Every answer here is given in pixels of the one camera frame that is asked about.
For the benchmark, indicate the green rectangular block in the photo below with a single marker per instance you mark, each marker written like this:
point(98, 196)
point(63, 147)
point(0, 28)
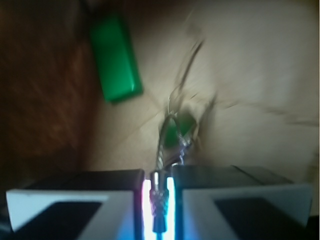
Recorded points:
point(115, 59)

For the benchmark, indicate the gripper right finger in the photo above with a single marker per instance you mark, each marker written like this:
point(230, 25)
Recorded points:
point(239, 203)

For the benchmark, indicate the brown paper bag bin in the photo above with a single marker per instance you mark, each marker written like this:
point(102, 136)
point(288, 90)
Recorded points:
point(259, 60)

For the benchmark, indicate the silver key bunch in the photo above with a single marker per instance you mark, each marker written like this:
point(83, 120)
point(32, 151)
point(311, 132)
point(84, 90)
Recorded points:
point(178, 134)

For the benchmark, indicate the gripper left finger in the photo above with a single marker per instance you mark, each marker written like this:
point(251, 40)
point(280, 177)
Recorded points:
point(91, 205)

